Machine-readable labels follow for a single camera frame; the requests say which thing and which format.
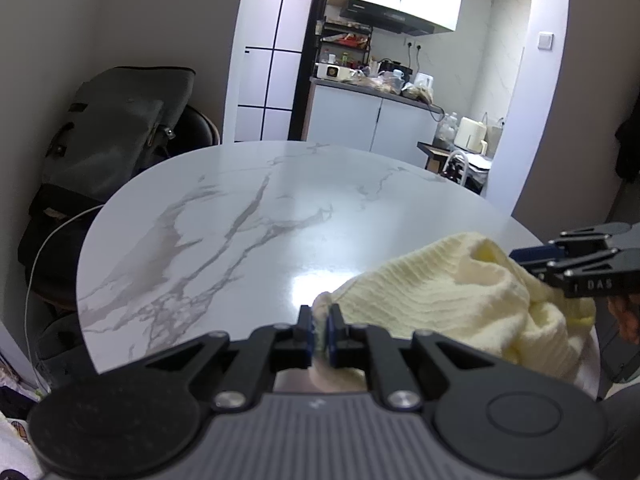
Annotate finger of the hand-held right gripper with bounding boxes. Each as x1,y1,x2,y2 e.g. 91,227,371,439
509,222,635,273
542,247,621,286

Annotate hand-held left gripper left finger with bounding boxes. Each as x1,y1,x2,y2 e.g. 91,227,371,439
100,305,317,411

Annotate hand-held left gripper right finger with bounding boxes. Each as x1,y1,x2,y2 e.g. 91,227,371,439
325,304,531,411

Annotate yellow towel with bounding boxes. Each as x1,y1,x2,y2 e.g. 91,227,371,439
311,231,597,391

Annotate person's right hand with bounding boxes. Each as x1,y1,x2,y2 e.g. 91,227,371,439
606,294,640,343

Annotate white metal stand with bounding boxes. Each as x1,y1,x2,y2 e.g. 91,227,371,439
447,150,471,188

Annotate dark hanging clothing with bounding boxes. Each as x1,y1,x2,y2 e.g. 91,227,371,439
615,110,640,183

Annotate cream air fryer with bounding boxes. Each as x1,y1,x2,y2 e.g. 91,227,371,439
456,116,488,153

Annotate wooden side table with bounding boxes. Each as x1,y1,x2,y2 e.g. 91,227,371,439
417,142,493,196

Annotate clear plastic bottles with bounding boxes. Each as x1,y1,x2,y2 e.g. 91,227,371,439
437,111,458,143

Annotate plastic food bag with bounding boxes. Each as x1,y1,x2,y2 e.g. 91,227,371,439
401,84,435,103

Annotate white kitchen base cabinet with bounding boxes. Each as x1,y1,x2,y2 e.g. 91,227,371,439
305,77,445,153

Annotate black chair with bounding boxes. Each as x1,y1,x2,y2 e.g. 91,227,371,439
30,105,221,376

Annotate black-framed glass door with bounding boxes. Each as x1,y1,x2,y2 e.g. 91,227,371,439
235,0,326,143

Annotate white countertop appliance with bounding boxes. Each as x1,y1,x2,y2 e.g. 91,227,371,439
315,62,358,82

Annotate grey backpack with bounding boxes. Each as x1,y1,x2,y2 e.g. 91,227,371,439
40,66,196,206

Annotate black range hood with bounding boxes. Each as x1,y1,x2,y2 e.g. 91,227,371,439
340,0,435,36

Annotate black spice rack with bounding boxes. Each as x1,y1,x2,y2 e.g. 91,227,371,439
316,19,373,68

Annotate white cloth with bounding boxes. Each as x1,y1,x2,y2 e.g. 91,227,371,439
0,412,43,480

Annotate white cable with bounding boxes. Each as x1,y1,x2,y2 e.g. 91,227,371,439
24,204,106,396

